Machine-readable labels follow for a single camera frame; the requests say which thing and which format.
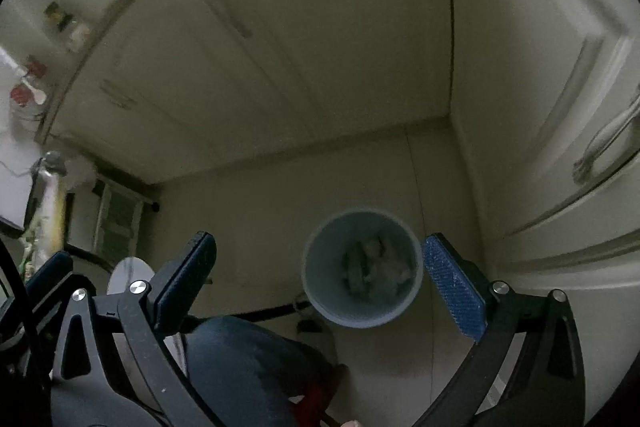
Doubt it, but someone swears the person's blue jeans leg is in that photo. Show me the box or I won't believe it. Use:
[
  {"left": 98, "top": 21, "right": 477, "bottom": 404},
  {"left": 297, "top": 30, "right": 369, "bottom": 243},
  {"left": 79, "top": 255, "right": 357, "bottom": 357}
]
[{"left": 182, "top": 316, "right": 343, "bottom": 427}]

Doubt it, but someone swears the metal cabinet door handle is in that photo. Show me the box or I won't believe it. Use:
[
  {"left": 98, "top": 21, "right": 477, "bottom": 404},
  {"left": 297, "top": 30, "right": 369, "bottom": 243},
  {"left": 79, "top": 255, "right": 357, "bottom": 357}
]
[{"left": 571, "top": 94, "right": 640, "bottom": 186}]

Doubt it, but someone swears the silver yellow wrapper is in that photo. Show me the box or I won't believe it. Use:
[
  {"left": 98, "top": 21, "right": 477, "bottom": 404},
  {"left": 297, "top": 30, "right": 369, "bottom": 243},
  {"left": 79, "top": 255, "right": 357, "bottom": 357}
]
[{"left": 30, "top": 151, "right": 68, "bottom": 260}]

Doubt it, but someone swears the white cabinet door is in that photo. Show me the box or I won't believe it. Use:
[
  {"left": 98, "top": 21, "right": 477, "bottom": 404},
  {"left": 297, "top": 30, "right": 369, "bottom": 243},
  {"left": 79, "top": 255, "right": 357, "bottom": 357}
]
[{"left": 450, "top": 0, "right": 640, "bottom": 258}]

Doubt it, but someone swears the white storage rack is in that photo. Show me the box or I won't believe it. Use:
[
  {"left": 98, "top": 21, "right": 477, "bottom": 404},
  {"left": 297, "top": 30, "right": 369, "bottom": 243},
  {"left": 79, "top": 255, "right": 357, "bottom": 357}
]
[{"left": 92, "top": 174, "right": 148, "bottom": 260}]

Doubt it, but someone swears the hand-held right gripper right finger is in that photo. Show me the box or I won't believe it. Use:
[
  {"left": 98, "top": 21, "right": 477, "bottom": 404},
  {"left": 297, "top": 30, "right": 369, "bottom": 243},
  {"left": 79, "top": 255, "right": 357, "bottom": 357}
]
[{"left": 410, "top": 232, "right": 586, "bottom": 427}]

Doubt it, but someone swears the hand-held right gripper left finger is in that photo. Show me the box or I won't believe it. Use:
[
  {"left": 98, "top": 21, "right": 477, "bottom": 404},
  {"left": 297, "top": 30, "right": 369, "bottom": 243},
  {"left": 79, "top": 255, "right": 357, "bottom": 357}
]
[{"left": 50, "top": 231, "right": 223, "bottom": 427}]

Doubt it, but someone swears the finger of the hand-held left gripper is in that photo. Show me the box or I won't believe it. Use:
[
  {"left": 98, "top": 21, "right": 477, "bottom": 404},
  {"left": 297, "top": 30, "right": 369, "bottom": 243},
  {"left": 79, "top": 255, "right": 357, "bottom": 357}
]
[{"left": 24, "top": 251, "right": 75, "bottom": 330}]

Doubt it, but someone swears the kitchen counter cabinet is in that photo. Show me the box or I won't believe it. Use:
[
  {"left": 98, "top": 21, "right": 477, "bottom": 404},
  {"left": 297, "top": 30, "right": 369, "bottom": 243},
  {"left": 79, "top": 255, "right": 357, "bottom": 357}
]
[{"left": 37, "top": 0, "right": 453, "bottom": 185}]

